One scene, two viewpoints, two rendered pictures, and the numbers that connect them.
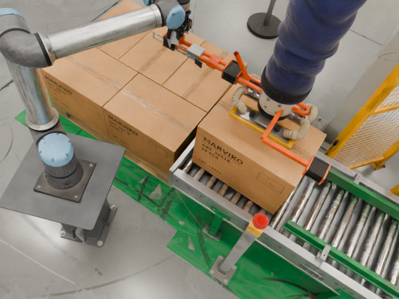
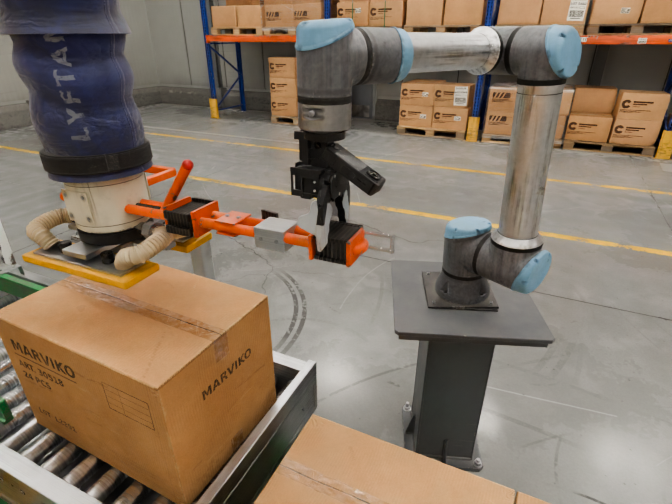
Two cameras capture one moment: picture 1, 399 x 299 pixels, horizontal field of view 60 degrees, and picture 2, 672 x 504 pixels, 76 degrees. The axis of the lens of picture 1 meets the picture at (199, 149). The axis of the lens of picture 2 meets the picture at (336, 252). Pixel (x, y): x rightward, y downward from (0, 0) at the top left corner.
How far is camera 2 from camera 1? 227 cm
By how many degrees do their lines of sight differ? 95
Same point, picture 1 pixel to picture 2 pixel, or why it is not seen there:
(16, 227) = (533, 414)
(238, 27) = not seen: outside the picture
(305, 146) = (60, 292)
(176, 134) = (313, 449)
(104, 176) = (406, 298)
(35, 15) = not seen: outside the picture
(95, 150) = (442, 322)
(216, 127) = (231, 296)
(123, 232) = (381, 430)
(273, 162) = not seen: hidden behind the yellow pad
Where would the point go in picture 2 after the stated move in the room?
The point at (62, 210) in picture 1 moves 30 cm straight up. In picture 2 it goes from (436, 268) to (444, 198)
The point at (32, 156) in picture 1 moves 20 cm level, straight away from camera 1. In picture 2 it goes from (525, 305) to (586, 329)
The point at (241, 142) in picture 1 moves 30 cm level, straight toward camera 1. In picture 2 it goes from (187, 284) to (233, 241)
